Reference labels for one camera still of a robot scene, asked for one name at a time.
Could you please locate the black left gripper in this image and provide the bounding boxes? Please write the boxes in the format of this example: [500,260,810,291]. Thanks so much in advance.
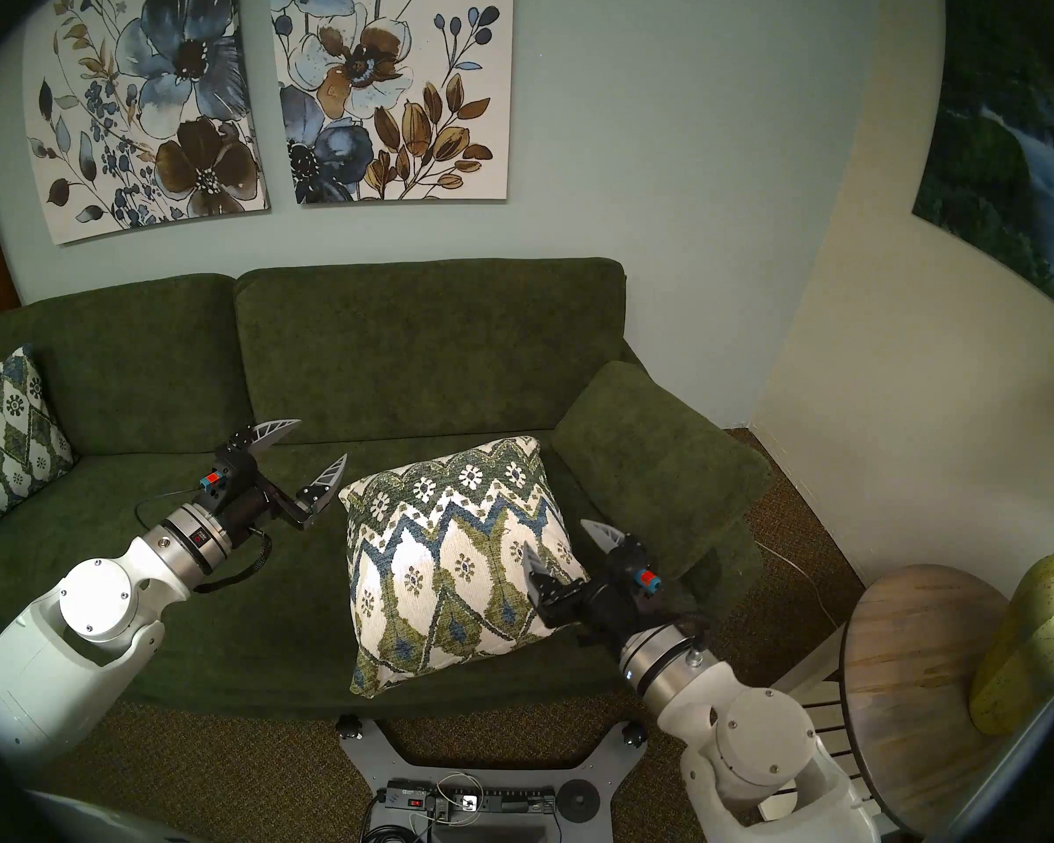
[198,418,350,548]

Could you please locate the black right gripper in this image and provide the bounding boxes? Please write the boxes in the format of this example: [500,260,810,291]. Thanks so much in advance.
[522,518,704,666]

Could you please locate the patterned green white cushion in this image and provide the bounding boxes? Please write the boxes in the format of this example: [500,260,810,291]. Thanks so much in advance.
[0,345,78,535]
[338,436,591,700]

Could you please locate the wide green sofa back cushion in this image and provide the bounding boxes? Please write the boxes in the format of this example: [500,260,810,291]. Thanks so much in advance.
[233,257,629,447]

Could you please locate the narrow green sofa back cushion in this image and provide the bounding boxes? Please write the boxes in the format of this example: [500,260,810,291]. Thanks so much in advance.
[0,273,260,458]

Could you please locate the green sofa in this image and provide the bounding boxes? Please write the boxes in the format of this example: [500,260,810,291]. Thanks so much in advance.
[0,257,778,719]

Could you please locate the black power strip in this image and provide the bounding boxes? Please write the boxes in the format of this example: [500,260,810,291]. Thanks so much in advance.
[385,778,559,823]

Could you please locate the white slatted chair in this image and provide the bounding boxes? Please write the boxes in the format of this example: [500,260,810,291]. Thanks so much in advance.
[769,626,897,843]

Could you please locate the round wooden side table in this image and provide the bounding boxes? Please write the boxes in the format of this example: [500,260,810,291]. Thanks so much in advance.
[839,565,1033,838]

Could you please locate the floral painting brown leaves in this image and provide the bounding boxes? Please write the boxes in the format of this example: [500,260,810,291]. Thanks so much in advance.
[268,0,516,207]

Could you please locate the floral painting dark brown flower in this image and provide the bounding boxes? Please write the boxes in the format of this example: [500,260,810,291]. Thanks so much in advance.
[22,0,271,247]

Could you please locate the gold vase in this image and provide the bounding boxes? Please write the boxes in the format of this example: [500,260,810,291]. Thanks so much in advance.
[969,547,1054,737]

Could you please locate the waterfall landscape picture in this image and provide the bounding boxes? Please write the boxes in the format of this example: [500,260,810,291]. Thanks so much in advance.
[912,0,1054,333]

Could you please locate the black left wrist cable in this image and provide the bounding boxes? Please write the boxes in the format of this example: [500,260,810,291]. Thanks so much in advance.
[136,490,273,594]

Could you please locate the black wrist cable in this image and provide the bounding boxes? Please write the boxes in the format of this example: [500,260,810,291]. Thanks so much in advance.
[668,613,712,666]
[136,490,273,594]

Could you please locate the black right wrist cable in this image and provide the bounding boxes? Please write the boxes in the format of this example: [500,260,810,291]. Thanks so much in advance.
[668,613,712,666]

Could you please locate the thin white floor cable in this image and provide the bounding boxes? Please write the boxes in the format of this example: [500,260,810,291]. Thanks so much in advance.
[754,538,842,630]

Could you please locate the white coiled cable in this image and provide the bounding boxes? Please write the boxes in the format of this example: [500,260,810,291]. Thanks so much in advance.
[430,773,484,825]

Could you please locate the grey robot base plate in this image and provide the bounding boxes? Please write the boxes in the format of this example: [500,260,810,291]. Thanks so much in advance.
[336,717,651,843]

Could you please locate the black base cable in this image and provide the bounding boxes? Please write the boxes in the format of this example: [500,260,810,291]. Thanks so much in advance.
[358,789,396,843]

